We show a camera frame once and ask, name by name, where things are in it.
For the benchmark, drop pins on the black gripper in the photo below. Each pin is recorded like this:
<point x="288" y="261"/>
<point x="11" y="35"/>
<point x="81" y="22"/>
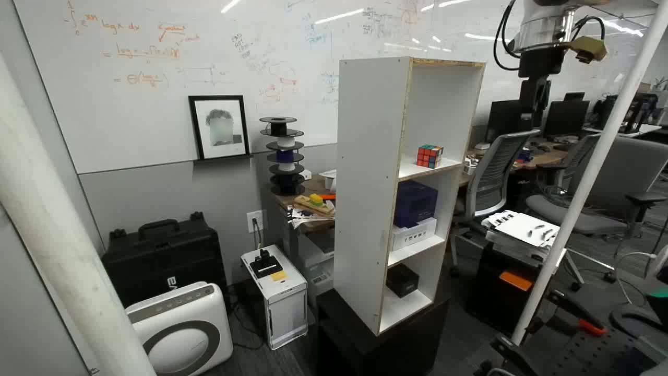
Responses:
<point x="535" y="72"/>

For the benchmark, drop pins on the multicoloured Rubik's cube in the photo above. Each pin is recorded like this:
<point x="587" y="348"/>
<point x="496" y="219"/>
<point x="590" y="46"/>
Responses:
<point x="429" y="156"/>

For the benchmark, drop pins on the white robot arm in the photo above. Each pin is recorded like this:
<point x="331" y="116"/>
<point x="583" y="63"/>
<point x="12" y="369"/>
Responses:
<point x="545" y="35"/>

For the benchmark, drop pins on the white shelf cabinet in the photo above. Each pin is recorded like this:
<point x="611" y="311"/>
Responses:
<point x="386" y="110"/>

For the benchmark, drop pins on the black stand under cabinet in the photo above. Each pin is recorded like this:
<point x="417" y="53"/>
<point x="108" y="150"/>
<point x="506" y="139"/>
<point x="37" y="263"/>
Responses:
<point x="346" y="348"/>

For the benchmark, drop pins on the white diagonal pole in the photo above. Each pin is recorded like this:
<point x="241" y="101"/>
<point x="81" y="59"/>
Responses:
<point x="599" y="153"/>

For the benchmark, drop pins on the grey mesh office chair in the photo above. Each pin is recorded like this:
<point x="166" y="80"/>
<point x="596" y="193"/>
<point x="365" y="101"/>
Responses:
<point x="617" y="197"/>

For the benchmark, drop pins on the white perforated board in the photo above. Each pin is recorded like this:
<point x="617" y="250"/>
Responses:
<point x="525" y="228"/>

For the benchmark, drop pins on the dark blue box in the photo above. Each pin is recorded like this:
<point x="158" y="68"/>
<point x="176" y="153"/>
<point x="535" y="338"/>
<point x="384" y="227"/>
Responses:
<point x="414" y="204"/>

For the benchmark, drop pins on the white flat box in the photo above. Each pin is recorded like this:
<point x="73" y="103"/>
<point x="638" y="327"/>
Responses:
<point x="406" y="238"/>

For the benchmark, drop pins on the small black box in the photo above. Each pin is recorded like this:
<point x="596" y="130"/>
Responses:
<point x="400" y="281"/>

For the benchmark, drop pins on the framed portrait picture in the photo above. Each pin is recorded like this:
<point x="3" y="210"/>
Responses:
<point x="220" y="127"/>

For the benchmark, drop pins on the black device on tower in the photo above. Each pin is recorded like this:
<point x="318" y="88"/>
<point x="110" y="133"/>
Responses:
<point x="264" y="265"/>

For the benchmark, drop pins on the white computer tower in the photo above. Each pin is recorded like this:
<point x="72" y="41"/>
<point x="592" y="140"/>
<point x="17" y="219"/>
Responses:
<point x="275" y="301"/>

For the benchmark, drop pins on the black hard equipment case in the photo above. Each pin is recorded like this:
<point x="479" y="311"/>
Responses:
<point x="162" y="256"/>

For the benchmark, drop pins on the white round air purifier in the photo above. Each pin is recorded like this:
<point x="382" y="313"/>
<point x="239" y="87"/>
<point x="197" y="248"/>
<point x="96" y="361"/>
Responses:
<point x="183" y="332"/>

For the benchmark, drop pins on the white foreground pole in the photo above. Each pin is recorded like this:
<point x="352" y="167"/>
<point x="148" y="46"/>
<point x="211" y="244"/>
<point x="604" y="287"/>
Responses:
<point x="35" y="199"/>

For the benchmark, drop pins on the stack of wire spools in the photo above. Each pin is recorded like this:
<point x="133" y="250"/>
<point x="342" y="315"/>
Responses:
<point x="284" y="156"/>

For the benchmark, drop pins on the white wall power outlet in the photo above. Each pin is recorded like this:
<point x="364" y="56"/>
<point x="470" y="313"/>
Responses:
<point x="254" y="221"/>

